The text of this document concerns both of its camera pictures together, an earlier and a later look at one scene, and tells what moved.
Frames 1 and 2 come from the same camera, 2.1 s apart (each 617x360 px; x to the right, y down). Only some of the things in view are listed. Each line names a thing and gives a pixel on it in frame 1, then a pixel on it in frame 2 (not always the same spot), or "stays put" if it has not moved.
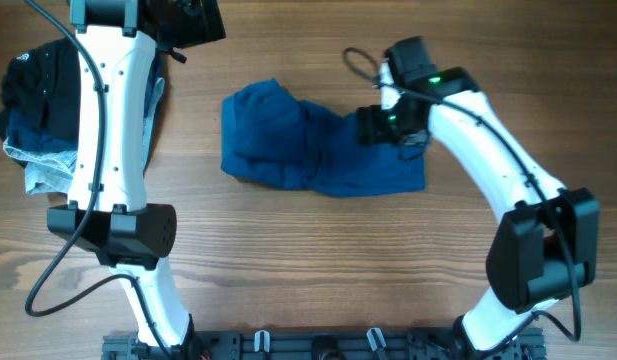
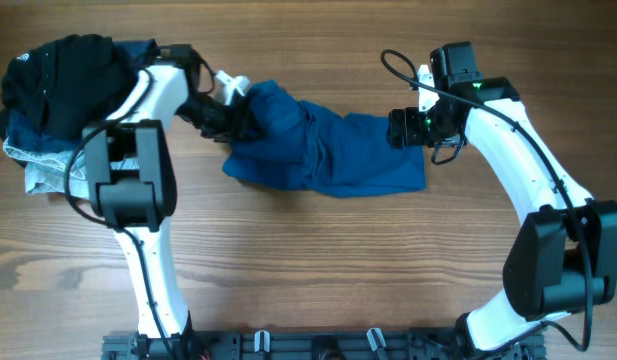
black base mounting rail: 323,344 stays put
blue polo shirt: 271,136 stays put
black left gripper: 205,25 -> 233,125
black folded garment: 44,81 stays put
